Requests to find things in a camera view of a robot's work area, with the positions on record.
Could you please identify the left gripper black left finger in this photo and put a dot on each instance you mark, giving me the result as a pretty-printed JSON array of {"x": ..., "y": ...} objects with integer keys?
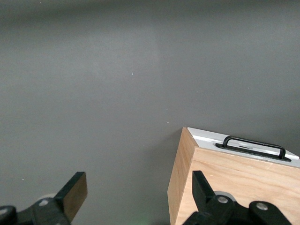
[{"x": 68, "y": 199}]

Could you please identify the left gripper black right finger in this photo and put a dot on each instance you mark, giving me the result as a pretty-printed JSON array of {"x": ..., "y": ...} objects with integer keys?
[{"x": 211, "y": 206}]

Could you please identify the wooden drawer with white front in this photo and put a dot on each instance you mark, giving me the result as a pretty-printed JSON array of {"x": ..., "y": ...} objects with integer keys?
[{"x": 269, "y": 151}]

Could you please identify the light wooden drawer cabinet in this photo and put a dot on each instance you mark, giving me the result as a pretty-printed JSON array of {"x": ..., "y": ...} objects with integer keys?
[{"x": 246, "y": 178}]

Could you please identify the white front panel with cutout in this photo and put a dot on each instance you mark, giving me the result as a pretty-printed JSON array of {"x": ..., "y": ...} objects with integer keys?
[{"x": 206, "y": 134}]

